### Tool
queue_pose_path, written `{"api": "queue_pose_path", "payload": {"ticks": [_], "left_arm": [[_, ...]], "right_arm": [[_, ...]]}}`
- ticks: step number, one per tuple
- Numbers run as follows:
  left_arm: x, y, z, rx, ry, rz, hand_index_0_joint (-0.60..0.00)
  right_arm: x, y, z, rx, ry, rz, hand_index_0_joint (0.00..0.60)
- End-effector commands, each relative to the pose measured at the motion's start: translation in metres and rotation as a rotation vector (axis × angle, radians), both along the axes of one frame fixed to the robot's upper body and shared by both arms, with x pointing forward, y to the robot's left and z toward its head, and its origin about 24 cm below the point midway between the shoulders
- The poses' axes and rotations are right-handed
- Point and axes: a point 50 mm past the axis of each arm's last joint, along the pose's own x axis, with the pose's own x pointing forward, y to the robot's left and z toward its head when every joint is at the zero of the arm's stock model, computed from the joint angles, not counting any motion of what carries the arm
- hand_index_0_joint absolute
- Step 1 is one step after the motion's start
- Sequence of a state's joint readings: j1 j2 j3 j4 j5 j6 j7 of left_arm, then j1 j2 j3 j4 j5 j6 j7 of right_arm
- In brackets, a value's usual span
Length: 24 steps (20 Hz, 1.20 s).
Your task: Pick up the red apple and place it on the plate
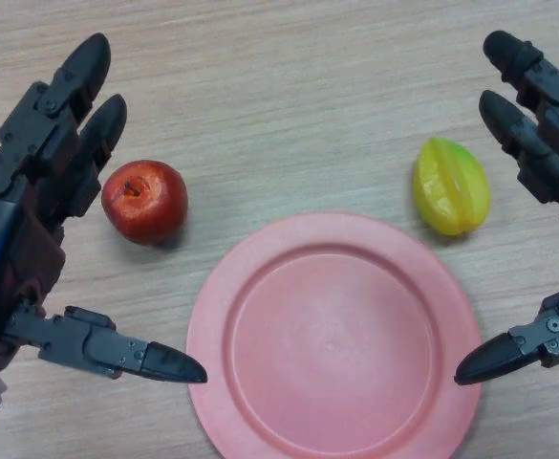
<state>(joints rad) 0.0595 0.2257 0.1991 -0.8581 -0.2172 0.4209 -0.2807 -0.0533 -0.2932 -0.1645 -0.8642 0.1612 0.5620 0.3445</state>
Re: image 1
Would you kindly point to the red apple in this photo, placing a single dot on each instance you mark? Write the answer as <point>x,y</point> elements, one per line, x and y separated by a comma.
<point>145,201</point>

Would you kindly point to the yellow green starfruit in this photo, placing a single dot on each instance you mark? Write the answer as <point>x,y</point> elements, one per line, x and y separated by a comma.
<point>451,189</point>

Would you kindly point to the pink round plate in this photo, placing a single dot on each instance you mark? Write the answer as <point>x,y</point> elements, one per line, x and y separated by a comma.
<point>331,344</point>

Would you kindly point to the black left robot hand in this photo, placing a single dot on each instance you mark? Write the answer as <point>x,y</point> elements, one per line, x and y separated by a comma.
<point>16,201</point>

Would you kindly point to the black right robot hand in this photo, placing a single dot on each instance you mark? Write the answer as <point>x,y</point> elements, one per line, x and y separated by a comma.
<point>553,124</point>

